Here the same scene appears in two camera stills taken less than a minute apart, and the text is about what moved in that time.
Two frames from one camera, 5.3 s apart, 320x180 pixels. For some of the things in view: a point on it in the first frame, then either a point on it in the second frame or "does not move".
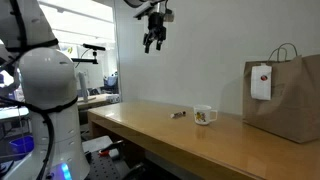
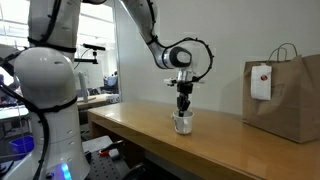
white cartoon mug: x=203 y=114 to x=183 y=124
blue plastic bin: x=23 y=145 does not move
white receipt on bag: x=261 y=82 does not move
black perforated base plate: x=102 y=168 does not move
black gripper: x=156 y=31 to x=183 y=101
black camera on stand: x=90 y=60 does not move
